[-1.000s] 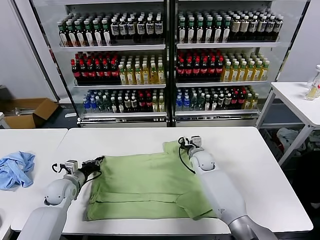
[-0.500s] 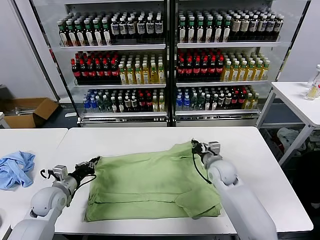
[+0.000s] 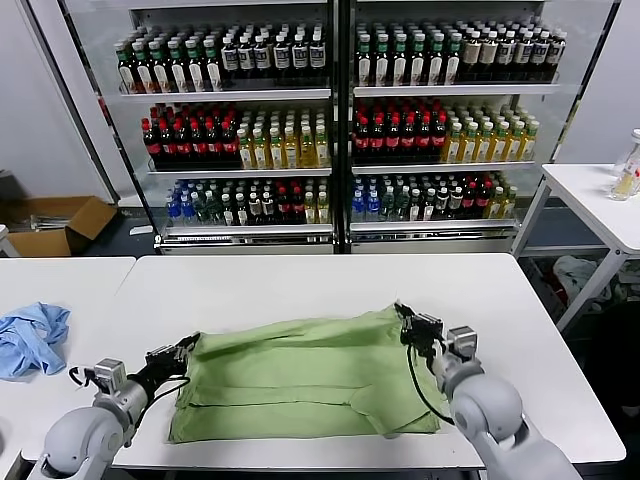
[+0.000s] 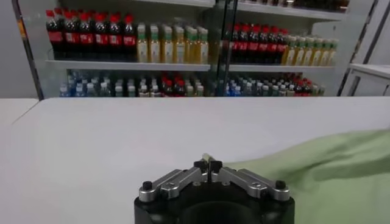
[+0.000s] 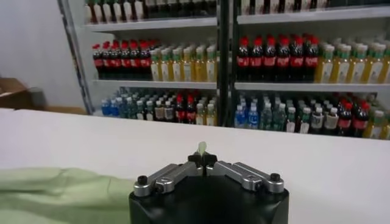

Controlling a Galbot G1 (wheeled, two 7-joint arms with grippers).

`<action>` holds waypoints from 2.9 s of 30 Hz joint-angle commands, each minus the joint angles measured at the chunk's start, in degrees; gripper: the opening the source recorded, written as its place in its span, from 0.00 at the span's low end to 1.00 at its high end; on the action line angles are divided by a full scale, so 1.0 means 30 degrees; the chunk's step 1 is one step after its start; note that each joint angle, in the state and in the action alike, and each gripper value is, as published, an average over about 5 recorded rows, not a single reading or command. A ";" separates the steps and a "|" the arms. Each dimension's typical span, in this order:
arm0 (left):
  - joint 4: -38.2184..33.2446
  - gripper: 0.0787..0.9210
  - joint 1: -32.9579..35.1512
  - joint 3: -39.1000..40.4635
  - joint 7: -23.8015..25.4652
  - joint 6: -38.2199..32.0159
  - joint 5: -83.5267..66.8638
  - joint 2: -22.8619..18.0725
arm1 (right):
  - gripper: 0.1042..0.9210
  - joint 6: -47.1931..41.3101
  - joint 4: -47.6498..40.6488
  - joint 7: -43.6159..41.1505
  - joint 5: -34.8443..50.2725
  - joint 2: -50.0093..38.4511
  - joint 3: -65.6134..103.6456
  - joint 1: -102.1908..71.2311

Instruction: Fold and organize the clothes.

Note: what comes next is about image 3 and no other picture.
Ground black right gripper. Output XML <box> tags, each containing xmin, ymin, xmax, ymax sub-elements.
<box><xmin>393</xmin><ymin>299</ymin><xmax>446</xmax><ymax>360</ymax></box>

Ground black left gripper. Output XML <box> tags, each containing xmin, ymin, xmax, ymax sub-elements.
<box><xmin>127</xmin><ymin>332</ymin><xmax>201</xmax><ymax>397</ymax></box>

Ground light green polo shirt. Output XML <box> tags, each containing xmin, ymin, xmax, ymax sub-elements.
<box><xmin>167</xmin><ymin>304</ymin><xmax>442</xmax><ymax>445</ymax></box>

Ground white beverage cooler cabinet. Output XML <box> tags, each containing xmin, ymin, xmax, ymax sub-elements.
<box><xmin>129</xmin><ymin>0</ymin><xmax>345</xmax><ymax>257</ymax></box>
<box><xmin>338</xmin><ymin>0</ymin><xmax>550</xmax><ymax>257</ymax></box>

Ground white cooler shelf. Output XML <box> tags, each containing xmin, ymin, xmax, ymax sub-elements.
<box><xmin>351</xmin><ymin>84</ymin><xmax>563</xmax><ymax>100</ymax></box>
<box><xmin>147</xmin><ymin>168</ymin><xmax>333</xmax><ymax>180</ymax></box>
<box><xmin>156</xmin><ymin>224</ymin><xmax>334</xmax><ymax>238</ymax></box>
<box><xmin>348</xmin><ymin>218</ymin><xmax>518</xmax><ymax>234</ymax></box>
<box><xmin>118</xmin><ymin>89</ymin><xmax>333</xmax><ymax>105</ymax></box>
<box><xmin>351</xmin><ymin>161</ymin><xmax>538</xmax><ymax>177</ymax></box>

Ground crumpled light blue shirt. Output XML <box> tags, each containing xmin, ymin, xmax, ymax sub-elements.
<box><xmin>0</xmin><ymin>301</ymin><xmax>72</xmax><ymax>382</ymax></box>

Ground pale cloth pile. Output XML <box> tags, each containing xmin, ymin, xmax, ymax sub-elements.
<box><xmin>551</xmin><ymin>256</ymin><xmax>640</xmax><ymax>304</ymax></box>

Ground brown cardboard box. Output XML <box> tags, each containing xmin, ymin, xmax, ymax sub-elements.
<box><xmin>0</xmin><ymin>196</ymin><xmax>119</xmax><ymax>259</ymax></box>

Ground grey metal rods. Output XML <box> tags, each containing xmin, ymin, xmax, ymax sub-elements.
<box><xmin>3</xmin><ymin>214</ymin><xmax>66</xmax><ymax>235</ymax></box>

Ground small white table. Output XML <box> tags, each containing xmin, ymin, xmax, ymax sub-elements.
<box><xmin>0</xmin><ymin>225</ymin><xmax>21</xmax><ymax>259</ymax></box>

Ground white side table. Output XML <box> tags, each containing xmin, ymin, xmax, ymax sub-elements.
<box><xmin>511</xmin><ymin>164</ymin><xmax>640</xmax><ymax>334</ymax></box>

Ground glass bottle yellow contents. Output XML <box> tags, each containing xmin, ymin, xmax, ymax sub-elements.
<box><xmin>607</xmin><ymin>129</ymin><xmax>640</xmax><ymax>204</ymax></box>

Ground dark tea bottle green cap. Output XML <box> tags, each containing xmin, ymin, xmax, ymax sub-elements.
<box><xmin>390</xmin><ymin>35</ymin><xmax>409</xmax><ymax>88</ymax></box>
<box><xmin>202</xmin><ymin>39</ymin><xmax>224</xmax><ymax>94</ymax></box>
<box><xmin>426</xmin><ymin>34</ymin><xmax>445</xmax><ymax>87</ymax></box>
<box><xmin>443</xmin><ymin>34</ymin><xmax>462</xmax><ymax>86</ymax></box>
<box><xmin>354</xmin><ymin>35</ymin><xmax>373</xmax><ymax>88</ymax></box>
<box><xmin>132</xmin><ymin>46</ymin><xmax>154</xmax><ymax>96</ymax></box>
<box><xmin>116</xmin><ymin>45</ymin><xmax>137</xmax><ymax>96</ymax></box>
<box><xmin>408</xmin><ymin>34</ymin><xmax>427</xmax><ymax>87</ymax></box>
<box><xmin>149</xmin><ymin>43</ymin><xmax>171</xmax><ymax>95</ymax></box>
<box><xmin>184</xmin><ymin>41</ymin><xmax>206</xmax><ymax>94</ymax></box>
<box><xmin>166</xmin><ymin>42</ymin><xmax>189</xmax><ymax>95</ymax></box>
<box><xmin>372</xmin><ymin>35</ymin><xmax>391</xmax><ymax>88</ymax></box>

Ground dark bottle beige label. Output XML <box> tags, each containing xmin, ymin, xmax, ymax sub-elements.
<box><xmin>477</xmin><ymin>33</ymin><xmax>498</xmax><ymax>84</ymax></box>
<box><xmin>460</xmin><ymin>33</ymin><xmax>480</xmax><ymax>84</ymax></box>

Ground dark drink bottle white cap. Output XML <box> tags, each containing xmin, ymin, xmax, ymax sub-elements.
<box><xmin>271</xmin><ymin>35</ymin><xmax>291</xmax><ymax>81</ymax></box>
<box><xmin>237</xmin><ymin>37</ymin><xmax>256</xmax><ymax>82</ymax></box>
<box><xmin>220</xmin><ymin>38</ymin><xmax>240</xmax><ymax>82</ymax></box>
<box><xmin>530</xmin><ymin>33</ymin><xmax>550</xmax><ymax>83</ymax></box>
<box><xmin>547</xmin><ymin>32</ymin><xmax>567</xmax><ymax>83</ymax></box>
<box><xmin>513</xmin><ymin>33</ymin><xmax>533</xmax><ymax>84</ymax></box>
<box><xmin>495</xmin><ymin>33</ymin><xmax>515</xmax><ymax>84</ymax></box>
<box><xmin>290</xmin><ymin>34</ymin><xmax>309</xmax><ymax>81</ymax></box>
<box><xmin>253</xmin><ymin>36</ymin><xmax>273</xmax><ymax>82</ymax></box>
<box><xmin>308</xmin><ymin>33</ymin><xmax>327</xmax><ymax>80</ymax></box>

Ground glass cooler door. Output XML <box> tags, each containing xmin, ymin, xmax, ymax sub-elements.
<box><xmin>528</xmin><ymin>0</ymin><xmax>625</xmax><ymax>172</ymax></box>
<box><xmin>21</xmin><ymin>0</ymin><xmax>163</xmax><ymax>247</ymax></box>

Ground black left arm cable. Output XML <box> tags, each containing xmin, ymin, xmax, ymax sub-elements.
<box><xmin>124</xmin><ymin>377</ymin><xmax>192</xmax><ymax>449</ymax></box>

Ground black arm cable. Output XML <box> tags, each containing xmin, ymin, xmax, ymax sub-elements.
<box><xmin>124</xmin><ymin>377</ymin><xmax>192</xmax><ymax>449</ymax></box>
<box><xmin>405</xmin><ymin>344</ymin><xmax>456</xmax><ymax>426</ymax></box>

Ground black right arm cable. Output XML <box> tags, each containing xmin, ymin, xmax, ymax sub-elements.
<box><xmin>405</xmin><ymin>344</ymin><xmax>456</xmax><ymax>426</ymax></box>

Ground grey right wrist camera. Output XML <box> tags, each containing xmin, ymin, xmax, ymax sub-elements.
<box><xmin>446</xmin><ymin>325</ymin><xmax>480</xmax><ymax>360</ymax></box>

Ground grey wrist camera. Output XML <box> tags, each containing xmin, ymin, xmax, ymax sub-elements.
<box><xmin>92</xmin><ymin>357</ymin><xmax>127</xmax><ymax>397</ymax></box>
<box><xmin>446</xmin><ymin>325</ymin><xmax>480</xmax><ymax>360</ymax></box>

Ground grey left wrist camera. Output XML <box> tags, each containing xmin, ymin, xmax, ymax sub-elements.
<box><xmin>92</xmin><ymin>357</ymin><xmax>127</xmax><ymax>397</ymax></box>

